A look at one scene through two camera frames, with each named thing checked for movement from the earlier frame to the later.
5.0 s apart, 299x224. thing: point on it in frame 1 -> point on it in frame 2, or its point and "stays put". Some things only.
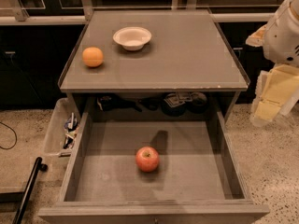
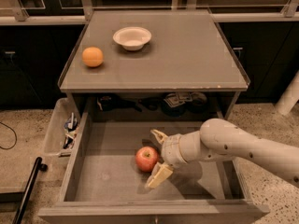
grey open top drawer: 196,180 stays put
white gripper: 281,40 -> 170,149
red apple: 147,158 stays put
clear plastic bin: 62,128 stays put
